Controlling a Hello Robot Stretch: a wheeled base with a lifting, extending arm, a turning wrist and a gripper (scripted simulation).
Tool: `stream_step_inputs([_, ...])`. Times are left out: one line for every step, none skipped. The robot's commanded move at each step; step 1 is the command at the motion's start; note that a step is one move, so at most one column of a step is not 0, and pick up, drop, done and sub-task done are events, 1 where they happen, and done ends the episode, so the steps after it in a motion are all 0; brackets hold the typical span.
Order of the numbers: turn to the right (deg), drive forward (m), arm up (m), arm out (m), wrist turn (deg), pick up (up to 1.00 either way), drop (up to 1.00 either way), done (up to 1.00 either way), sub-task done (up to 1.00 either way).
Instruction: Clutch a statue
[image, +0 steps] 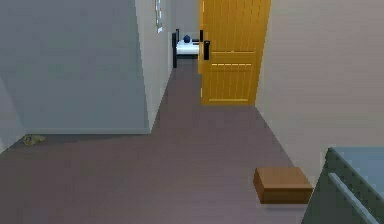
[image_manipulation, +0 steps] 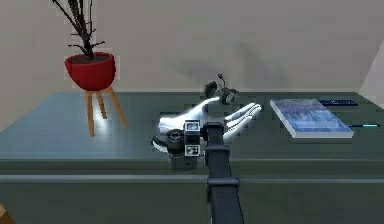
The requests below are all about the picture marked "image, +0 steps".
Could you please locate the blue round ball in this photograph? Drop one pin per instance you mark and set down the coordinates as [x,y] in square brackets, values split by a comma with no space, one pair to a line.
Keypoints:
[187,38]

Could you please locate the brown cardboard box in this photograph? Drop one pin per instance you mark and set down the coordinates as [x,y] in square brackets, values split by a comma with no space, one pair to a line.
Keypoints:
[282,185]

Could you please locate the orange wooden room door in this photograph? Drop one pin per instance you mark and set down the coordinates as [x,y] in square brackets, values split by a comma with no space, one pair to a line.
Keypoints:
[233,50]

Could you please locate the framed wall picture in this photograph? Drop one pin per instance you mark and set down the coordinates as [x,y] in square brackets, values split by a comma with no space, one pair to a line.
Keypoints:
[158,15]

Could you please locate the olive crumpled floor object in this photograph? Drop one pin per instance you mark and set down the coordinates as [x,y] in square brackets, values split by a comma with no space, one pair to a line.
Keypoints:
[33,139]

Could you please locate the black frame white bed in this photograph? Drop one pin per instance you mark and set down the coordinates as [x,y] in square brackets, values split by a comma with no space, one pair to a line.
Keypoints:
[186,48]

